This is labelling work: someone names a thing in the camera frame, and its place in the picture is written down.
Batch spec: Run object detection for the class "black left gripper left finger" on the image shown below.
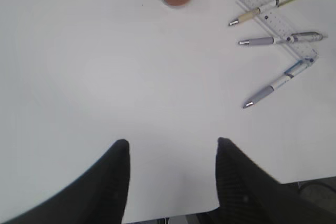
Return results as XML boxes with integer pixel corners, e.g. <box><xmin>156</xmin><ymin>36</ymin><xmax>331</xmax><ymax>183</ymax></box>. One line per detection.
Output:
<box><xmin>8</xmin><ymin>140</ymin><xmax>130</xmax><ymax>223</ymax></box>

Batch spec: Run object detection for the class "blue grey grip pen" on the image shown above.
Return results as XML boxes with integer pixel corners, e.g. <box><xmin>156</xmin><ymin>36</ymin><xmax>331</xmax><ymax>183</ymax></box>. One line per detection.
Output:
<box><xmin>242</xmin><ymin>58</ymin><xmax>315</xmax><ymax>109</ymax></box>

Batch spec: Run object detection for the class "cream grip pen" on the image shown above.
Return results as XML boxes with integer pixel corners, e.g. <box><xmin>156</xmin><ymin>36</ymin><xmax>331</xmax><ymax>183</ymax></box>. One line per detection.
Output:
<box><xmin>228</xmin><ymin>0</ymin><xmax>295</xmax><ymax>27</ymax></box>

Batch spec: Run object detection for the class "clear plastic ruler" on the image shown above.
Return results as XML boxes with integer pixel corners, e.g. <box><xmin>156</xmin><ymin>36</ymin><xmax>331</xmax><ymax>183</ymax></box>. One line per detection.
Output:
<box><xmin>238</xmin><ymin>0</ymin><xmax>319</xmax><ymax>61</ymax></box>

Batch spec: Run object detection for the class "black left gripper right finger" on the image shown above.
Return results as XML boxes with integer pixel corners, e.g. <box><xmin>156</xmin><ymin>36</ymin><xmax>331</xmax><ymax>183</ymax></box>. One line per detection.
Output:
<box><xmin>208</xmin><ymin>137</ymin><xmax>335</xmax><ymax>223</ymax></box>

